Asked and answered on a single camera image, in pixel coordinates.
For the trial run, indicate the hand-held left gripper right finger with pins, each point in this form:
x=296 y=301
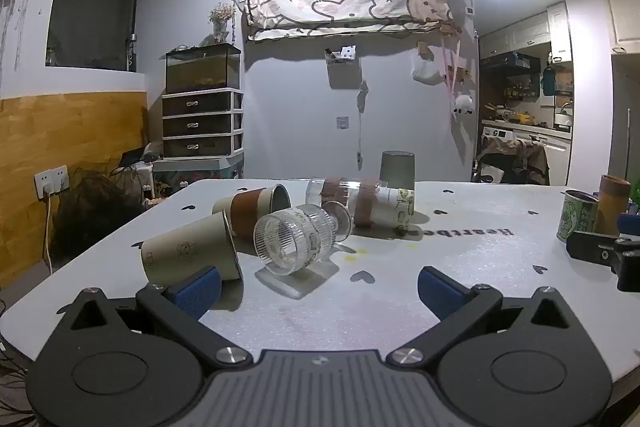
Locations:
x=440 y=289

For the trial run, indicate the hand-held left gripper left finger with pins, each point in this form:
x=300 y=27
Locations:
x=197 y=292

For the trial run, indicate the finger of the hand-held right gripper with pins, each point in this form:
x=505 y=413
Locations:
x=630 y=224
x=592 y=249

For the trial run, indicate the tall brown cup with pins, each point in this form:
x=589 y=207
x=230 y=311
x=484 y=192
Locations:
x=611 y=207

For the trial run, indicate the green printed cup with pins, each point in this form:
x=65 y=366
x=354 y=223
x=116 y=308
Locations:
x=575 y=217

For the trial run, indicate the beige paper cup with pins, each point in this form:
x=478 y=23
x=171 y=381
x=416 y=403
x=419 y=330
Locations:
x=185 y=247

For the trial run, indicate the white printed paper cup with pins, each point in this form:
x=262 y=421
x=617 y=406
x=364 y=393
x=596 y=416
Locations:
x=395 y=209

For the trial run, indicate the brown sleeve paper cup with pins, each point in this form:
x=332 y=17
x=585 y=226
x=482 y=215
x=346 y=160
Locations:
x=245 y=209

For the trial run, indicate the clear ribbed glass cup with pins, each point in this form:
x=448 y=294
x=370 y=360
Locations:
x=295 y=239

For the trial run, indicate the grey plastic cup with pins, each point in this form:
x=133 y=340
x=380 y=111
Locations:
x=397 y=169

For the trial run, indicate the clear glass brown band cup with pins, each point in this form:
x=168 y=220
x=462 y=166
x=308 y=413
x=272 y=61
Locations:
x=345 y=194

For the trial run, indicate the white washing machine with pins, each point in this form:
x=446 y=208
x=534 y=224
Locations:
x=557 y=157

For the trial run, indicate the teal storage box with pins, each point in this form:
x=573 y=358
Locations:
x=200 y=174

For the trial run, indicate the chair with brown cloth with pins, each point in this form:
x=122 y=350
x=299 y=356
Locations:
x=515 y=159

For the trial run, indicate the green hanging bottle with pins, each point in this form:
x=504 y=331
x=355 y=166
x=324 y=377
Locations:
x=548 y=81

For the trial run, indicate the white drawer cabinet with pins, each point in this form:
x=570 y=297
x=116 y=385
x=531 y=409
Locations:
x=200 y=124

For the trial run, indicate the white plush sheep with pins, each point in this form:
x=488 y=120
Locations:
x=463 y=103

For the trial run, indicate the black kitchen shelf rack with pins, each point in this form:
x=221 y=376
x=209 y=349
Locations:
x=512 y=77

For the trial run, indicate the white tall cupboard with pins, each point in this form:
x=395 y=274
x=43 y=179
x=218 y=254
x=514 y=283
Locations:
x=622 y=14

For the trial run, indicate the white plastic bag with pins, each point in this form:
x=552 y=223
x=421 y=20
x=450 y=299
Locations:
x=427 y=72

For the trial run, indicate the glass fish tank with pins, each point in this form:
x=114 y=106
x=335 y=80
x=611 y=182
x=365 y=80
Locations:
x=202 y=72

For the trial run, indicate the pink ribbons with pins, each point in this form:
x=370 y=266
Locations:
x=451 y=67

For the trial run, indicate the dried flower vase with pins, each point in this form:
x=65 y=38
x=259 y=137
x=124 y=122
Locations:
x=221 y=19

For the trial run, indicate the white macrame hanging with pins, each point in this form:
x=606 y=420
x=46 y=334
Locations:
x=12 y=2

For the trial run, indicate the white wall socket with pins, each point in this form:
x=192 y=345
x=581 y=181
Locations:
x=51 y=181

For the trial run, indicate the small wall outlet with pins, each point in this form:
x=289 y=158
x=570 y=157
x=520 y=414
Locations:
x=342 y=122

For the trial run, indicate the white kitchen wall cabinets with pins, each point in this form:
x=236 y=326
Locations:
x=530 y=32

